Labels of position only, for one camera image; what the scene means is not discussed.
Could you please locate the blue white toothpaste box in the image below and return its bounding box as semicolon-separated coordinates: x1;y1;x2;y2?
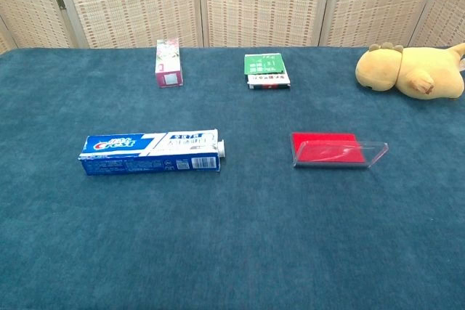
78;129;222;176

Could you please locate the pink floral carton box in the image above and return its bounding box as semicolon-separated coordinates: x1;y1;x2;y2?
154;37;185;89

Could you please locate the green printed card pack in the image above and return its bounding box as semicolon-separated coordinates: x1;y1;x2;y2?
243;52;286;76

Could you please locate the red ink pad clear case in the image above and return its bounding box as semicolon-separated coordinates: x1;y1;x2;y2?
290;131;389;169

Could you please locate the yellow plush toy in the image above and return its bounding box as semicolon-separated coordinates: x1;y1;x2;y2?
355;42;465;100

